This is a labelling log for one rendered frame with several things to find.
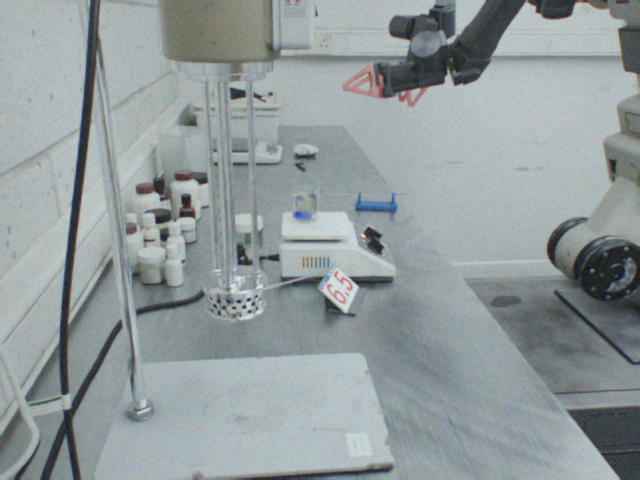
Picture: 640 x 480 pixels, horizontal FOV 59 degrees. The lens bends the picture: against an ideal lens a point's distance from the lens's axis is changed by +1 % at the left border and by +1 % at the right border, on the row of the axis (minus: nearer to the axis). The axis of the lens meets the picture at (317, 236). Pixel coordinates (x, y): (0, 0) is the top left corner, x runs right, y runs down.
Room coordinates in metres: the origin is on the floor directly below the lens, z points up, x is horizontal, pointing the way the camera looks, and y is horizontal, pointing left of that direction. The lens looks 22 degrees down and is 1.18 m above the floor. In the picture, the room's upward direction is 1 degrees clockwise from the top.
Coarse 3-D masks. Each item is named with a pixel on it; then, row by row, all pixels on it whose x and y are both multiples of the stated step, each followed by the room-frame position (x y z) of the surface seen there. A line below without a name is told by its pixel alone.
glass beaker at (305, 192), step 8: (312, 176) 0.96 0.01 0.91; (296, 184) 0.96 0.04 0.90; (304, 184) 0.96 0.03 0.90; (312, 184) 0.96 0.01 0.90; (296, 192) 0.92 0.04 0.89; (304, 192) 0.91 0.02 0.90; (312, 192) 0.92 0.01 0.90; (296, 200) 0.92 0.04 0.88; (304, 200) 0.91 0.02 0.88; (312, 200) 0.92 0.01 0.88; (296, 208) 0.92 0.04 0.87; (304, 208) 0.92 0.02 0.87; (312, 208) 0.92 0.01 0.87; (296, 216) 0.92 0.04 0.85; (304, 216) 0.92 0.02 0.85; (312, 216) 0.92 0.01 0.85
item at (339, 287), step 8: (336, 272) 0.83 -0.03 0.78; (336, 280) 0.81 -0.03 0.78; (344, 280) 0.83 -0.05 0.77; (328, 288) 0.78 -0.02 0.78; (336, 288) 0.79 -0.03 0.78; (344, 288) 0.81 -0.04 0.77; (352, 288) 0.82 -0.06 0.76; (336, 296) 0.77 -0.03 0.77; (344, 296) 0.79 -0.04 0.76; (344, 304) 0.77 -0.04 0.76
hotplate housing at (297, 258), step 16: (352, 224) 0.97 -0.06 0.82; (288, 240) 0.88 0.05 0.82; (304, 240) 0.88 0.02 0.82; (320, 240) 0.88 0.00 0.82; (336, 240) 0.88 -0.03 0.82; (352, 240) 0.89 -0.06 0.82; (272, 256) 0.90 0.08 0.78; (288, 256) 0.86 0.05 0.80; (304, 256) 0.86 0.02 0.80; (320, 256) 0.86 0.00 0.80; (336, 256) 0.86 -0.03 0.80; (352, 256) 0.86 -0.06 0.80; (368, 256) 0.86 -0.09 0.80; (288, 272) 0.86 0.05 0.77; (304, 272) 0.86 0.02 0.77; (320, 272) 0.86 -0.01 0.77; (352, 272) 0.86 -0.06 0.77; (368, 272) 0.86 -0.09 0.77; (384, 272) 0.86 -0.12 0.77
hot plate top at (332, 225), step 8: (288, 216) 0.96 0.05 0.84; (320, 216) 0.96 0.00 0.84; (328, 216) 0.96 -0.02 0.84; (336, 216) 0.96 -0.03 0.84; (344, 216) 0.96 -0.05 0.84; (288, 224) 0.91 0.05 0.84; (296, 224) 0.91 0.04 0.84; (304, 224) 0.91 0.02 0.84; (312, 224) 0.91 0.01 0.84; (320, 224) 0.91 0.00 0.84; (328, 224) 0.92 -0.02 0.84; (336, 224) 0.92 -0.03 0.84; (344, 224) 0.92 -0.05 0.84; (288, 232) 0.87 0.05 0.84; (296, 232) 0.87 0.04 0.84; (304, 232) 0.88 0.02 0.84; (312, 232) 0.88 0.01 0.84; (320, 232) 0.88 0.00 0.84; (328, 232) 0.88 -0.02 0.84; (336, 232) 0.88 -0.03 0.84; (344, 232) 0.88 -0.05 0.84
